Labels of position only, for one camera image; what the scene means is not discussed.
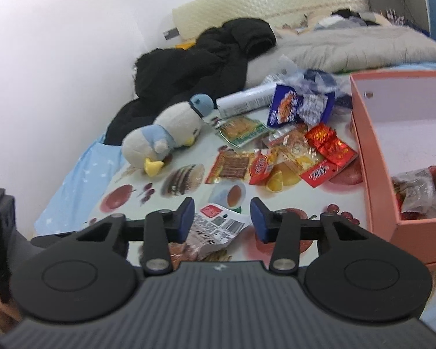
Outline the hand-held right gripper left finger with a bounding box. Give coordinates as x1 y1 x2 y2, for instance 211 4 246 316
76 197 196 276

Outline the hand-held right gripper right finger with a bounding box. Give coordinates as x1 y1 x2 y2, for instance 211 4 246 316
250 197 371 274

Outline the red label snack packet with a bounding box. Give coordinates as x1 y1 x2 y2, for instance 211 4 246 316
167 204 251 262

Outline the small red snack packet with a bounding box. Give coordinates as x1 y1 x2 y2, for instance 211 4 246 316
300 160 340 188
249 152 273 185

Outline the brown meat snack packet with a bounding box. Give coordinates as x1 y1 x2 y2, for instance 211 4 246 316
204 150 251 184

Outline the clear yellow snack packet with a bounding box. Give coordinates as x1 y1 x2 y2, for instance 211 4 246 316
267 127 313 175

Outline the green-edged snack packet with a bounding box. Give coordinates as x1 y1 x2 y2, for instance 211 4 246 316
215 115 267 149

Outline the red gold foil packet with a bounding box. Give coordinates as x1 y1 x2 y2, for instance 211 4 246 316
305 123 360 168

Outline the blue snack packet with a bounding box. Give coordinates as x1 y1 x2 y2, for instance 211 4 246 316
267 83 335 128

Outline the pink cardboard box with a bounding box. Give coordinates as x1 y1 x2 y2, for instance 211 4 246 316
349 70 436 266

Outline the grey clear snack packet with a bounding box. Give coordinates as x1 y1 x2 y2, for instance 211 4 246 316
390 169 436 220

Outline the fruit printed cloth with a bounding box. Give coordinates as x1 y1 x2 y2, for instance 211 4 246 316
100 69 371 262

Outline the plush penguin toy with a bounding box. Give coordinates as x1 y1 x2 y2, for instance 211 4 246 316
121 94 216 178

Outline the white tube bottle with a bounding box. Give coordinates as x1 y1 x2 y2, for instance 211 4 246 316
216 83 277 119

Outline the small clear blue packet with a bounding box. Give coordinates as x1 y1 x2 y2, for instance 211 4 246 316
301 92 335 124

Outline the clear plastic bag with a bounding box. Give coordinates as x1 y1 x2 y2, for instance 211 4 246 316
263 54 351 97

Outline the black jacket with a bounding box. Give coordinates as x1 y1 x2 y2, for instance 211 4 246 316
105 18 277 146

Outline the grey duvet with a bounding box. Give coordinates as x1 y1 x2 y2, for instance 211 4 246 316
245 25 436 86

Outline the cream padded headboard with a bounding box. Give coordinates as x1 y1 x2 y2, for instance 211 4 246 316
172 0 371 40

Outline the pile of clothes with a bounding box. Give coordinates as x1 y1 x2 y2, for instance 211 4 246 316
312 7 389 31

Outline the row of small bottles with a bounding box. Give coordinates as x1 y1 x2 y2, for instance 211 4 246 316
383 7 422 30

